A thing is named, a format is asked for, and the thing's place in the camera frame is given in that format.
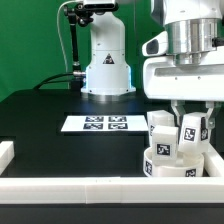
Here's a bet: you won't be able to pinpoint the white front fence rail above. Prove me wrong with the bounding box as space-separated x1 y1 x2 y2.
0 177 224 204

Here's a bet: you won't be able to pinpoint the white right fence rail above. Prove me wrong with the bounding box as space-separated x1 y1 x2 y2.
204 146 224 178

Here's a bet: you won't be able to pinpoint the white cable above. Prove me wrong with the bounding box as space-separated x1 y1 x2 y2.
56 0 84 73

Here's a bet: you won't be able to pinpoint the white marker base plate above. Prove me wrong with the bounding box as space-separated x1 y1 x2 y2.
61 115 148 132

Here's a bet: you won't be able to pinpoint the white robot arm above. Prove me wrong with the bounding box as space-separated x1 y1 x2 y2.
84 0 224 129

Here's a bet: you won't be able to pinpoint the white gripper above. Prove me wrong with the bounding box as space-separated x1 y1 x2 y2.
143 46 224 130

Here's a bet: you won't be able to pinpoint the white round stool seat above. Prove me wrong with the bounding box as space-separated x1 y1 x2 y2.
143 148 204 177

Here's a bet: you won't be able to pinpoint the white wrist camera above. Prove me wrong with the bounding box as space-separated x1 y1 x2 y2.
142 31 168 56

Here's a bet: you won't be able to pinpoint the white fence rail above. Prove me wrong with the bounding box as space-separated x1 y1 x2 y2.
0 177 224 204
204 146 224 178
0 141 14 175

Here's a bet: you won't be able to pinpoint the black cables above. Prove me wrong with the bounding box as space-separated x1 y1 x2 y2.
33 71 87 90

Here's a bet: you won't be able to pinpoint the white left fence rail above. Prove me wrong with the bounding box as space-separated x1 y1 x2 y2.
0 141 14 175

